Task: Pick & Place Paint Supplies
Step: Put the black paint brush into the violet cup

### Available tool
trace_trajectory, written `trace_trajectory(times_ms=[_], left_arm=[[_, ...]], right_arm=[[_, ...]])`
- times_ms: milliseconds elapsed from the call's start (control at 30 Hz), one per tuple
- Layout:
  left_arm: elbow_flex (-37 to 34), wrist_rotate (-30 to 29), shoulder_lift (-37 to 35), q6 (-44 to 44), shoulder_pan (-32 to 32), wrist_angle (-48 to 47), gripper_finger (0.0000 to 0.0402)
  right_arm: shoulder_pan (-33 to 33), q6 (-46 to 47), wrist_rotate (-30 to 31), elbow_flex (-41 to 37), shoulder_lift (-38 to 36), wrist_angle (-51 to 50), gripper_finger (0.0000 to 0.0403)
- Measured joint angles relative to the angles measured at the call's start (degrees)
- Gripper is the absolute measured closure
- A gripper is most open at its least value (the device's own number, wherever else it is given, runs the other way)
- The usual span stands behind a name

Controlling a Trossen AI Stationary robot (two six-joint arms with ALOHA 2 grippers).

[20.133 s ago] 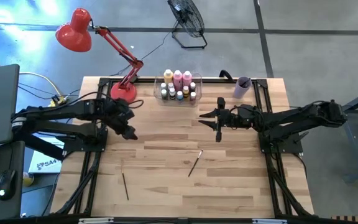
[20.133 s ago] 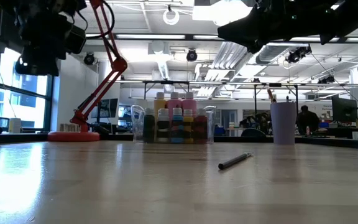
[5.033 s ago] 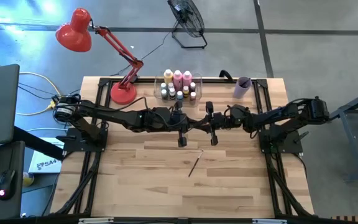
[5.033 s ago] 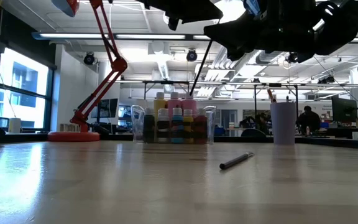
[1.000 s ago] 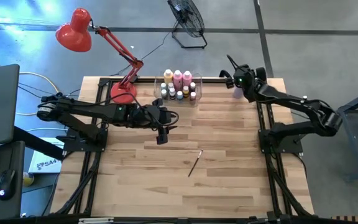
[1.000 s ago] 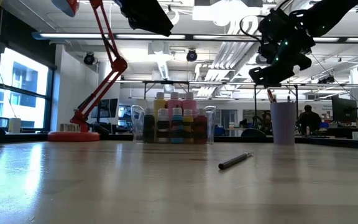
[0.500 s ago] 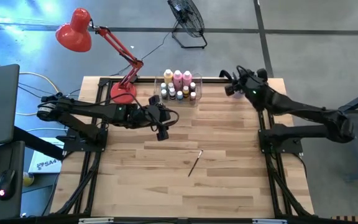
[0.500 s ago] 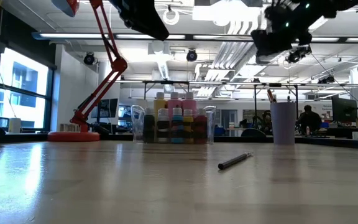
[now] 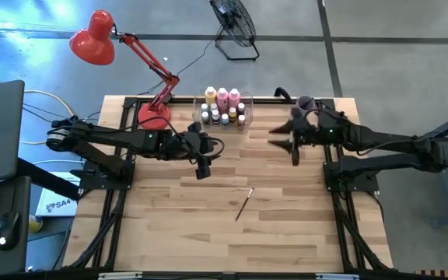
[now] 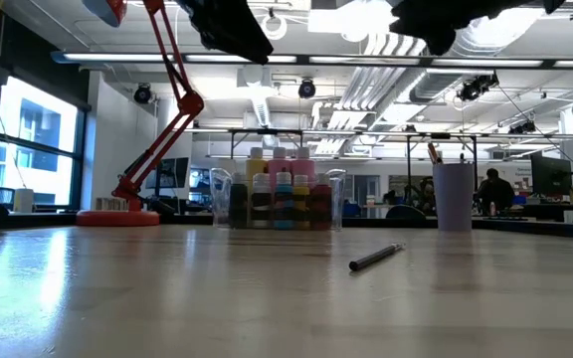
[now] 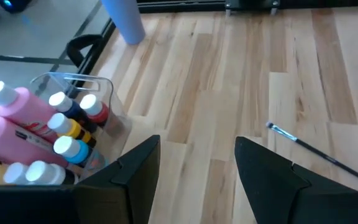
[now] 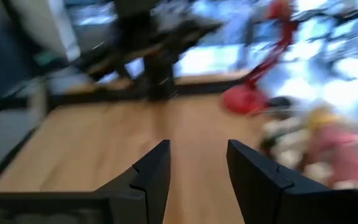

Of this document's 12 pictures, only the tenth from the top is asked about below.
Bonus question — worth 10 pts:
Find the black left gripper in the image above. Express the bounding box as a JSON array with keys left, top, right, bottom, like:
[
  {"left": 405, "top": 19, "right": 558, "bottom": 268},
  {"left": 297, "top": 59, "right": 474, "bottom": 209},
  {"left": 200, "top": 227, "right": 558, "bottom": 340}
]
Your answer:
[{"left": 174, "top": 0, "right": 276, "bottom": 67}]

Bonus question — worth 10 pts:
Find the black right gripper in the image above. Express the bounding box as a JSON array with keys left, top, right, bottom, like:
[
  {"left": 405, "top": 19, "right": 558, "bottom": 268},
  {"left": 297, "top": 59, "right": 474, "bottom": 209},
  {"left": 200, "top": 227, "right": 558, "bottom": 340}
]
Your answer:
[{"left": 388, "top": 0, "right": 534, "bottom": 57}]

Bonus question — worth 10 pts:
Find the large yellow paint bottle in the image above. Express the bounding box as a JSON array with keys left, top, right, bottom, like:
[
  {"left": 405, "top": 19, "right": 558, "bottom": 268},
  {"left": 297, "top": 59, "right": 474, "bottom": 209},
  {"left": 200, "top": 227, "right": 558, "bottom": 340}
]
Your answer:
[{"left": 245, "top": 146, "right": 270, "bottom": 186}]

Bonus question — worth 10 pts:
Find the small sap green paint bottle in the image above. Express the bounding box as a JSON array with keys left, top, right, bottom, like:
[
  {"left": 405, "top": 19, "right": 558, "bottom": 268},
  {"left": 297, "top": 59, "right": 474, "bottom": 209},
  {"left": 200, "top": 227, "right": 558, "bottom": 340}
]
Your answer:
[{"left": 229, "top": 171, "right": 250, "bottom": 230}]

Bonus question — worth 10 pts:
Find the small sky blue paint bottle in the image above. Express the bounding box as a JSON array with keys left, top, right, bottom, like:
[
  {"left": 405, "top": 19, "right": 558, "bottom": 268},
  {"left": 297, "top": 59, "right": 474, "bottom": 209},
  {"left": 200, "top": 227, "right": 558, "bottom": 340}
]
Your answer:
[{"left": 274, "top": 172, "right": 295, "bottom": 231}]

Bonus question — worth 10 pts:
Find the small yellow paint bottle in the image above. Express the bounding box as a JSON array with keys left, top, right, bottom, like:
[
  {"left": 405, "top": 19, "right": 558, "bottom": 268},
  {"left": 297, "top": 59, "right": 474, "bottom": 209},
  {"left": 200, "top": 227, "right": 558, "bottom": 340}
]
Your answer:
[{"left": 291, "top": 173, "right": 312, "bottom": 231}]

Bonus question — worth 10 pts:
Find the small red paint bottle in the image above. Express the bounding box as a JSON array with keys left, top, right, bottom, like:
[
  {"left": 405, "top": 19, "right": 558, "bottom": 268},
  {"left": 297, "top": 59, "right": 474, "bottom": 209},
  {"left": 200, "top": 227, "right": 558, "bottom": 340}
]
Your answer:
[{"left": 309, "top": 172, "right": 333, "bottom": 231}]

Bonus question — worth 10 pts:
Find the black computer monitor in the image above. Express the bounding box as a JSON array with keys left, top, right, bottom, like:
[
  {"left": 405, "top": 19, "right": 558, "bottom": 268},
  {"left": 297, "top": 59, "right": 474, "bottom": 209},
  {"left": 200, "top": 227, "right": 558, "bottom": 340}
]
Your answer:
[
  {"left": 529, "top": 151, "right": 573, "bottom": 198},
  {"left": 158, "top": 156, "right": 190, "bottom": 190}
]

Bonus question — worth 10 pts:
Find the person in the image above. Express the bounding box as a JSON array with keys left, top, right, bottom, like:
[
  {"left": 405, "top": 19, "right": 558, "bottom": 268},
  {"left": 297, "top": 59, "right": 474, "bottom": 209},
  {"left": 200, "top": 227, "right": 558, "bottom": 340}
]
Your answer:
[
  {"left": 415, "top": 177, "right": 437, "bottom": 216},
  {"left": 475, "top": 167, "right": 516, "bottom": 215}
]

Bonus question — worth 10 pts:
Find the clear plastic bin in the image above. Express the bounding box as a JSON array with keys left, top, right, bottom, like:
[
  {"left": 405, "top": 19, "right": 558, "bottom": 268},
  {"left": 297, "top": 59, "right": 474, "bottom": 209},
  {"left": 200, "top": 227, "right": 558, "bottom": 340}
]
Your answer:
[{"left": 210, "top": 167, "right": 347, "bottom": 231}]

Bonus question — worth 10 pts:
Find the purple plastic cup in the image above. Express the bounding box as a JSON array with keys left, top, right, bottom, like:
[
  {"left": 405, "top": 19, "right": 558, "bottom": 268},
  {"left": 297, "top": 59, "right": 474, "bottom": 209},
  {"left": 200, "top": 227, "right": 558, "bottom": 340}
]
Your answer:
[{"left": 432, "top": 161, "right": 476, "bottom": 233}]

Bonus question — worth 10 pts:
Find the black background desk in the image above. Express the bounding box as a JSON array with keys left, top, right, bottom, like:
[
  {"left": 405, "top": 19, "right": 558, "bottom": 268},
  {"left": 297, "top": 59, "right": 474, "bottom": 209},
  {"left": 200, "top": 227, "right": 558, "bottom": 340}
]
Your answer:
[{"left": 482, "top": 201, "right": 573, "bottom": 224}]

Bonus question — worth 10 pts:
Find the red desk lamp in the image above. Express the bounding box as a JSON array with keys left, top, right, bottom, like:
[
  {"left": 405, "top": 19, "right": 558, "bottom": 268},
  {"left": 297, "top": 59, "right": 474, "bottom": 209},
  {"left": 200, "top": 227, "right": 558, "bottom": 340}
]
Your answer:
[{"left": 75, "top": 0, "right": 206, "bottom": 229}]

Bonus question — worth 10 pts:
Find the white canister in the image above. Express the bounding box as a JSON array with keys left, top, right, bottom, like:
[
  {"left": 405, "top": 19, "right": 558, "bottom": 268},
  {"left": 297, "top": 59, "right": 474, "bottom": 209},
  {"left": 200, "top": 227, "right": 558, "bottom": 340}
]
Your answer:
[{"left": 13, "top": 188, "right": 35, "bottom": 214}]

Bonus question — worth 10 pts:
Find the white ring ceiling light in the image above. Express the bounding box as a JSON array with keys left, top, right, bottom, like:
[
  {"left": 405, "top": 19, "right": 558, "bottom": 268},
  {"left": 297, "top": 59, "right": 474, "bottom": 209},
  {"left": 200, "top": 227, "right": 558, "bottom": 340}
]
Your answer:
[{"left": 260, "top": 13, "right": 288, "bottom": 42}]

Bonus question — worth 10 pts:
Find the black ceiling camera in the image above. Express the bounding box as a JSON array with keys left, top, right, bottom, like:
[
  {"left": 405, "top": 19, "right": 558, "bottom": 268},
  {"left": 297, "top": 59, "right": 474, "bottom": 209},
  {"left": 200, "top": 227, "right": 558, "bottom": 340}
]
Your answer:
[
  {"left": 458, "top": 72, "right": 500, "bottom": 103},
  {"left": 507, "top": 120, "right": 536, "bottom": 135},
  {"left": 297, "top": 77, "right": 317, "bottom": 99},
  {"left": 133, "top": 83, "right": 153, "bottom": 105}
]

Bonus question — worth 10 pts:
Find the black metal gantry frame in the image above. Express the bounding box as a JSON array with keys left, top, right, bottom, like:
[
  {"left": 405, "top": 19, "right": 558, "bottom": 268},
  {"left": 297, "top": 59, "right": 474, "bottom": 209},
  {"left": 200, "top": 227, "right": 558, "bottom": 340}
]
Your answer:
[
  {"left": 226, "top": 127, "right": 305, "bottom": 160},
  {"left": 380, "top": 129, "right": 481, "bottom": 175}
]

